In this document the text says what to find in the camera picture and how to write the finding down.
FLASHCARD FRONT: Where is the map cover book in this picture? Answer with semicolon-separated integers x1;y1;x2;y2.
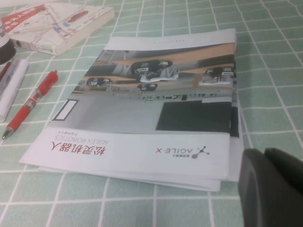
0;0;116;57

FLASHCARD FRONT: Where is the AgileX brochure with photo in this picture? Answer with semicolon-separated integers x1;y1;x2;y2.
18;28;240;183

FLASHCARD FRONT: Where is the red gel pen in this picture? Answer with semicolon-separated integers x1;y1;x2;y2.
1;70;59;140

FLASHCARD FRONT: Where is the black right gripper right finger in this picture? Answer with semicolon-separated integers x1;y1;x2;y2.
264;147;303;190

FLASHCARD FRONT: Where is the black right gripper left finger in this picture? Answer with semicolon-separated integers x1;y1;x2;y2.
238;148;303;227

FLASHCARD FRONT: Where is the white marker pen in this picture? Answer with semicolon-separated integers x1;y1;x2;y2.
0;59;30;123

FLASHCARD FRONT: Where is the green checked tablecloth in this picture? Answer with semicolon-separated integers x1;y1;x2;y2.
0;0;303;227

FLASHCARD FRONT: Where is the black mesh pen holder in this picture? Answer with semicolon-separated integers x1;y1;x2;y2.
0;18;18;66

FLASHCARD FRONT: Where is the grey pen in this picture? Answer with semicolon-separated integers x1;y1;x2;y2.
0;56;20;101

